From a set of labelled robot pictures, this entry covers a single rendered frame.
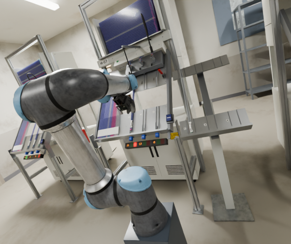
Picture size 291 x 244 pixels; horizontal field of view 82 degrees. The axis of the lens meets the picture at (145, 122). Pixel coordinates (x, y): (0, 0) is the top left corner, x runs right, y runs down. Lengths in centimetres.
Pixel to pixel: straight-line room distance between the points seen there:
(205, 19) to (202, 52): 63
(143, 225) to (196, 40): 395
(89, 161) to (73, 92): 26
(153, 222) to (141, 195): 12
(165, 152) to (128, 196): 101
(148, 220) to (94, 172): 26
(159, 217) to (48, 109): 53
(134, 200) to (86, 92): 40
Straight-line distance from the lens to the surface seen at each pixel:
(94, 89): 50
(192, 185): 136
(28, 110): 56
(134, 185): 62
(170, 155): 162
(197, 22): 431
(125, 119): 137
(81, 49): 515
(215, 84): 431
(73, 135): 58
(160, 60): 140
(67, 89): 48
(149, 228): 73
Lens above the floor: 110
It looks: 15 degrees down
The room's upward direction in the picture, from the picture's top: 19 degrees counter-clockwise
